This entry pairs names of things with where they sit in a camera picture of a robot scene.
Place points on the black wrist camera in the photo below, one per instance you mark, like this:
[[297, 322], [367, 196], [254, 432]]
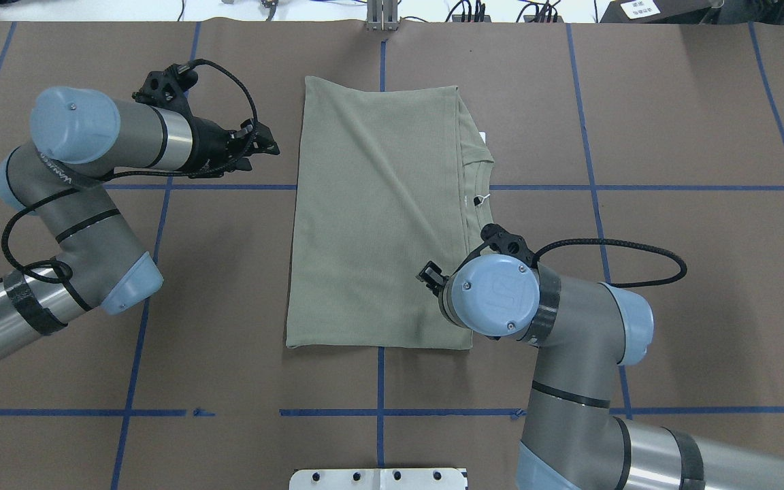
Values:
[[503, 242], [166, 89]]

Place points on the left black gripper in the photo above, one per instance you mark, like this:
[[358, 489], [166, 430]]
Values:
[[209, 142]]

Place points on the olive green long-sleeve shirt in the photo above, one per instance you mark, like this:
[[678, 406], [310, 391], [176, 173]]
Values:
[[387, 181]]

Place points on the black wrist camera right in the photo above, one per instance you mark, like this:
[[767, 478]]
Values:
[[503, 242]]

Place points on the aluminium frame post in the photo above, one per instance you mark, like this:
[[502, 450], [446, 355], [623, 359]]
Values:
[[382, 15]]

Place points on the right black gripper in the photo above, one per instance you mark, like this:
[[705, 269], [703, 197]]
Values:
[[429, 274]]

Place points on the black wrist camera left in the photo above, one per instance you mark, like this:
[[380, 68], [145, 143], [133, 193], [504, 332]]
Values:
[[166, 89]]

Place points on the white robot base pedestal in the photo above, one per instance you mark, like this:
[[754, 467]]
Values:
[[380, 478]]

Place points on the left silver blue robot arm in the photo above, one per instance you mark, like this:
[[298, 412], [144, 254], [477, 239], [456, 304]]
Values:
[[69, 246]]

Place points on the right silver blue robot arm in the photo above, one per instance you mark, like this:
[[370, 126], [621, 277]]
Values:
[[584, 331]]

